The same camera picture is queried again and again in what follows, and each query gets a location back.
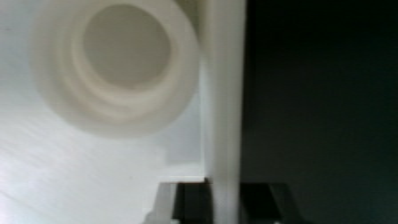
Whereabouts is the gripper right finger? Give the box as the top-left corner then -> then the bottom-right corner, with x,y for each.
241,183 -> 310,224

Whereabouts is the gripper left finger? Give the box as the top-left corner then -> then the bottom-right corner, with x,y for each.
143,182 -> 210,224

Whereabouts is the white square table top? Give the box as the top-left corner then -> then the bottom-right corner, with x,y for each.
0,0 -> 248,224

